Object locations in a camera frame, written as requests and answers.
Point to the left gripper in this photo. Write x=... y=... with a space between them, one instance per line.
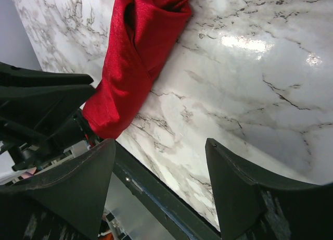
x=39 y=106

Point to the red cloth napkin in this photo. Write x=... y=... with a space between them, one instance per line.
x=142 y=35

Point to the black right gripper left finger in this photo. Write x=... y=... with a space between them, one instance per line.
x=64 y=202

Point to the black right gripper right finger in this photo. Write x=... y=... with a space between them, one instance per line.
x=255 y=203

